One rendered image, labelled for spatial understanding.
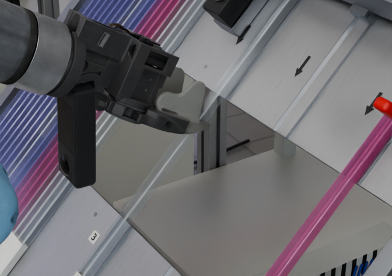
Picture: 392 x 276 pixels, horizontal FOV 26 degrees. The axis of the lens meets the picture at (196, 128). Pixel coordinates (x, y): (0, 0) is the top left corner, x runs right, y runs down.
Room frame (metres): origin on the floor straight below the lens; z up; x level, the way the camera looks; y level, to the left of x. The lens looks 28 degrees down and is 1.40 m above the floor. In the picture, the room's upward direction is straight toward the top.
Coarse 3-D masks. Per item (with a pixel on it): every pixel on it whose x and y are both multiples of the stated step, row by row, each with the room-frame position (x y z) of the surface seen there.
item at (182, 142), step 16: (288, 0) 0.92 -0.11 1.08; (272, 16) 0.92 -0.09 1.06; (256, 32) 0.91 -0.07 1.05; (272, 32) 0.91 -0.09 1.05; (256, 48) 0.90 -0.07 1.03; (240, 64) 0.89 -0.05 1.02; (224, 80) 0.88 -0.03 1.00; (208, 96) 0.88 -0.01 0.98; (224, 96) 0.87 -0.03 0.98; (208, 112) 0.86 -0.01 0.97; (176, 144) 0.85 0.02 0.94; (160, 160) 0.84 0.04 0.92; (176, 160) 0.84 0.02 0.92; (160, 176) 0.83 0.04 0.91; (144, 192) 0.82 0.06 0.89; (128, 208) 0.81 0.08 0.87; (112, 224) 0.81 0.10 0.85; (128, 224) 0.80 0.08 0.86; (112, 240) 0.79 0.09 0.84; (96, 256) 0.78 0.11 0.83; (80, 272) 0.78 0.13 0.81
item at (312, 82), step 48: (336, 0) 0.89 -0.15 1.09; (192, 48) 0.97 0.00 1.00; (240, 48) 0.92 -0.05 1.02; (288, 48) 0.88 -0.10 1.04; (336, 48) 0.84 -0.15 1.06; (384, 48) 0.80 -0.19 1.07; (240, 96) 0.86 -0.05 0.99; (288, 96) 0.82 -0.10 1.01; (336, 96) 0.79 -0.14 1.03; (384, 96) 0.75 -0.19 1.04; (336, 144) 0.74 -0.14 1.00; (384, 144) 0.71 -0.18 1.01; (384, 192) 0.67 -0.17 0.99
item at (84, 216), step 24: (72, 192) 0.90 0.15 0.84; (96, 192) 0.88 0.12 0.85; (72, 216) 0.87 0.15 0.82; (96, 216) 0.85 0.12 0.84; (48, 240) 0.86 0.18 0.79; (72, 240) 0.84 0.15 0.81; (96, 240) 0.82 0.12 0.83; (120, 240) 0.79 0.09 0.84; (144, 240) 0.78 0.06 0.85; (24, 264) 0.85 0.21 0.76; (48, 264) 0.83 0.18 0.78; (72, 264) 0.81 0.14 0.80; (120, 264) 0.77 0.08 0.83; (144, 264) 0.75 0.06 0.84; (168, 264) 0.73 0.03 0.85
